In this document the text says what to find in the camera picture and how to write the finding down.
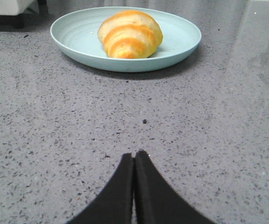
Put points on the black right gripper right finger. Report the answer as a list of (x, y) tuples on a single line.
[(155, 200)]

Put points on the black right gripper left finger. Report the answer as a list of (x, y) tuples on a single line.
[(113, 205)]

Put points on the golden croissant bread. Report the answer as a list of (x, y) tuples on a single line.
[(130, 34)]

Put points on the white Toshiba toaster oven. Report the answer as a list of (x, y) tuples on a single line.
[(11, 12)]

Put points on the light blue round plate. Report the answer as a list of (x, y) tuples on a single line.
[(76, 36)]

